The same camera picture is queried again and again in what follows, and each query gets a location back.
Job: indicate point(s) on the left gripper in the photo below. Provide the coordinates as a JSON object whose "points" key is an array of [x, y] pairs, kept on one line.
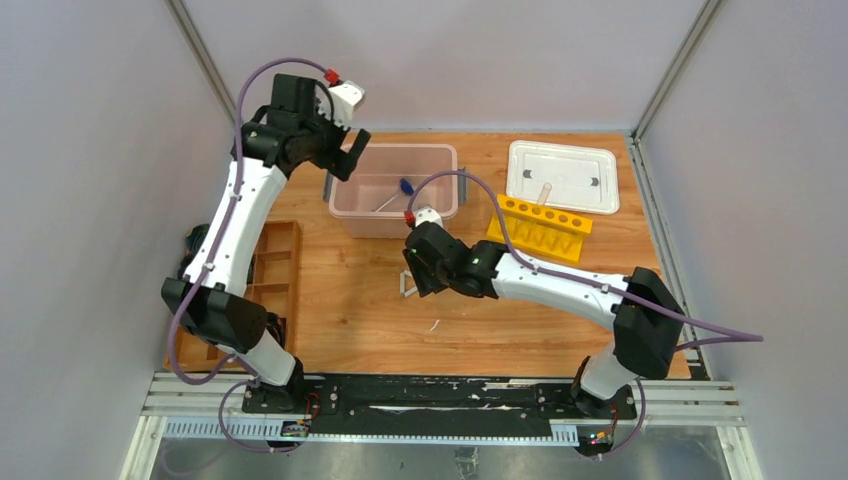
{"points": [[342, 153]]}

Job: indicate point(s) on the wooden compartment tray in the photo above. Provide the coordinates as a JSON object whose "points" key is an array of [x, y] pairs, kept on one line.
{"points": [[272, 281]]}

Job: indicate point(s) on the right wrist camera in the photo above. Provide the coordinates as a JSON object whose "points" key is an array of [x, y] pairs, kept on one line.
{"points": [[426, 215]]}

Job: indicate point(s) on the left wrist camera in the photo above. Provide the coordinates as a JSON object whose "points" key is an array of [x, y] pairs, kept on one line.
{"points": [[347, 97]]}

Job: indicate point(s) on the clay pipe triangle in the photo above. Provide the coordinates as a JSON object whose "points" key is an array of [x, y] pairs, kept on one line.
{"points": [[407, 286]]}

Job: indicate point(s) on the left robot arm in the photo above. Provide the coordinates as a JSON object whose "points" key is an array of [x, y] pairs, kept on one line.
{"points": [[305, 121]]}

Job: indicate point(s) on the yellow test tube rack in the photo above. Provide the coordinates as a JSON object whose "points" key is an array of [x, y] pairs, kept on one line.
{"points": [[553, 234]]}

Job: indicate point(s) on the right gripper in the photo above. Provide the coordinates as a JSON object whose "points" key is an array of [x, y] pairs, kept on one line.
{"points": [[425, 284]]}

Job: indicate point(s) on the rolled patterned tie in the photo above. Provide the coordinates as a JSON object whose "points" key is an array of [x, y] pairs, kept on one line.
{"points": [[195, 237]]}

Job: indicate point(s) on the glass graduated tube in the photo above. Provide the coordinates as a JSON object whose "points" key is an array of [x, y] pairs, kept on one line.
{"points": [[398, 194]]}

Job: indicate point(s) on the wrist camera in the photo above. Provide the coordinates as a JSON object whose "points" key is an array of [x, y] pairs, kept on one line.
{"points": [[347, 97], [426, 215]]}

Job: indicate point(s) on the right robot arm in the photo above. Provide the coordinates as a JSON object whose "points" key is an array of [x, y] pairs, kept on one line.
{"points": [[638, 309]]}

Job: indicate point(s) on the blue plastic clip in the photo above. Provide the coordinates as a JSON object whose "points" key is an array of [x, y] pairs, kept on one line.
{"points": [[406, 187]]}

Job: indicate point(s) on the white plastic lid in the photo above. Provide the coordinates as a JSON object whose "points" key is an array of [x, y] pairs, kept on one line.
{"points": [[582, 179]]}

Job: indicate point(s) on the pink plastic bin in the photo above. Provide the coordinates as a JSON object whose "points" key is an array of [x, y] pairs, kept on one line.
{"points": [[379, 169]]}

